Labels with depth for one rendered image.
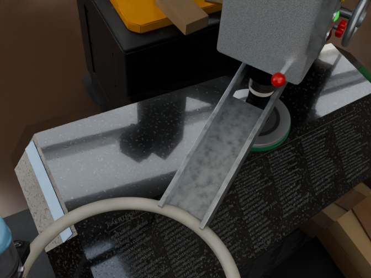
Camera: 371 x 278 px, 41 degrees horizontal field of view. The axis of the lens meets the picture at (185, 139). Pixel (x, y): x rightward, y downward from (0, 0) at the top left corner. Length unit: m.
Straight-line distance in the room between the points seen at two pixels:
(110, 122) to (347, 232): 1.08
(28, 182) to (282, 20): 0.81
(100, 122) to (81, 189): 0.23
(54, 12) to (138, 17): 1.37
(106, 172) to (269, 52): 0.54
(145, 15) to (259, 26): 0.85
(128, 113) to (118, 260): 0.43
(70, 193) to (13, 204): 1.04
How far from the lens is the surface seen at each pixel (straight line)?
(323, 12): 1.02
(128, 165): 1.35
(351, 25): 1.21
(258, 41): 1.13
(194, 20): 1.80
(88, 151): 1.39
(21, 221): 2.28
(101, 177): 1.34
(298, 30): 1.07
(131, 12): 1.90
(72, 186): 1.33
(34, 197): 1.41
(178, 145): 1.39
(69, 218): 1.16
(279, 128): 1.44
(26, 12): 3.22
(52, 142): 1.42
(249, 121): 1.27
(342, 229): 2.08
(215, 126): 1.27
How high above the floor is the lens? 1.97
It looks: 53 degrees down
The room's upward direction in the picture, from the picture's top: 5 degrees clockwise
